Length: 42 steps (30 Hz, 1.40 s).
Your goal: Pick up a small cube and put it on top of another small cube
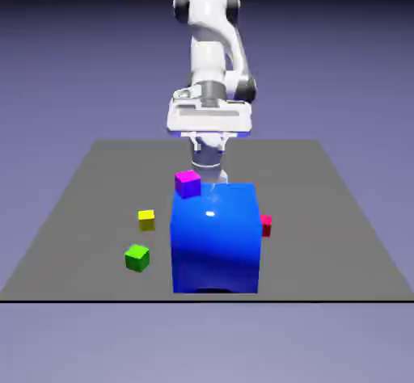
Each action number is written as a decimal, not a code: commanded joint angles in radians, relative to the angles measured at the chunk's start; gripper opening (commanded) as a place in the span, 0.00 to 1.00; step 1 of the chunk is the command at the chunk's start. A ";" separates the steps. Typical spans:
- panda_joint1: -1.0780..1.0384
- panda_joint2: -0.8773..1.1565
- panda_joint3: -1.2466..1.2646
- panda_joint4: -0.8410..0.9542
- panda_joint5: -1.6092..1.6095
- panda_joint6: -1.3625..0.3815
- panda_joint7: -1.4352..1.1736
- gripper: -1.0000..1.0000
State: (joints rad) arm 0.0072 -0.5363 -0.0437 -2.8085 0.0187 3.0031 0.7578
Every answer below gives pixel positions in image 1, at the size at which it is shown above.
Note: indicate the small red cube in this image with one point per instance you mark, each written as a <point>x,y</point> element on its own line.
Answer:
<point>266,225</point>

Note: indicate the small green cube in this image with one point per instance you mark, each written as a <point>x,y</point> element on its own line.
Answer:
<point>137,258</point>

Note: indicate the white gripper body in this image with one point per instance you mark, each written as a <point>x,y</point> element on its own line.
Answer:
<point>208,124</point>

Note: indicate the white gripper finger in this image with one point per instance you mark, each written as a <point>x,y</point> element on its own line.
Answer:
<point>223,143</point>
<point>196,142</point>

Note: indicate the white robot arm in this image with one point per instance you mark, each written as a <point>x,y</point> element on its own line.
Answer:
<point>207,34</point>

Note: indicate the small yellow cube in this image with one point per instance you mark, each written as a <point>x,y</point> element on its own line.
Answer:
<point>146,220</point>

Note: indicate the small magenta cube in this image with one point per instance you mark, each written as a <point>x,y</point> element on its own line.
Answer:
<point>187,184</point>

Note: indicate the large blue box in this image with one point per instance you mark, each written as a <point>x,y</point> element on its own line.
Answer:
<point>215,240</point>

